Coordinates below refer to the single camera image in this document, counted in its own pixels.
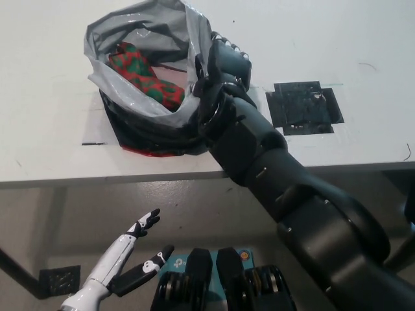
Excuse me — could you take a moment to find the black floor foot plate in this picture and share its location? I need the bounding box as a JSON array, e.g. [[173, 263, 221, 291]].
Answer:
[[39, 264, 82, 296]]

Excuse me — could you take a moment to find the grey tape patch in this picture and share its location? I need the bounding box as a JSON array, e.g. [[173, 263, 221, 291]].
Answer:
[[80, 92, 111, 146]]

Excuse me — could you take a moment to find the black table leg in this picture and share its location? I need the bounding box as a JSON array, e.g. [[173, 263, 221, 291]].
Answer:
[[0, 248, 45, 299], [384, 223, 415, 270]]

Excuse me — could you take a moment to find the pink sheet inside bag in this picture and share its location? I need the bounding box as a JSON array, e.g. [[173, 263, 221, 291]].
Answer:
[[155, 64, 191, 91]]

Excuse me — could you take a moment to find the red green patterned cloth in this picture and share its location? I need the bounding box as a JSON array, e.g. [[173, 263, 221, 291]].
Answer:
[[108, 41, 185, 111]]

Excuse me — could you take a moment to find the black plastic bag grey lining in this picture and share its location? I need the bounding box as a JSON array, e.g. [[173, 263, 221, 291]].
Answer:
[[84, 0, 228, 159]]

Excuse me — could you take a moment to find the black tape patch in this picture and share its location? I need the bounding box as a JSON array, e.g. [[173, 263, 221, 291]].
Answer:
[[265, 80, 344, 135]]

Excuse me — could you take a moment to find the black ribbed robot body block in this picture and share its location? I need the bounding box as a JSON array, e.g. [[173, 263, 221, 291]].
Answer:
[[150, 248, 214, 311], [216, 248, 298, 311]]

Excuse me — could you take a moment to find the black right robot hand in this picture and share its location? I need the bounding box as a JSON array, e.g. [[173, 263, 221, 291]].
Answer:
[[191, 31, 253, 114]]

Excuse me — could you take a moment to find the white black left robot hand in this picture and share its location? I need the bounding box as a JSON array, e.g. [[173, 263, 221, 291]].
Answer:
[[60, 208, 175, 311]]

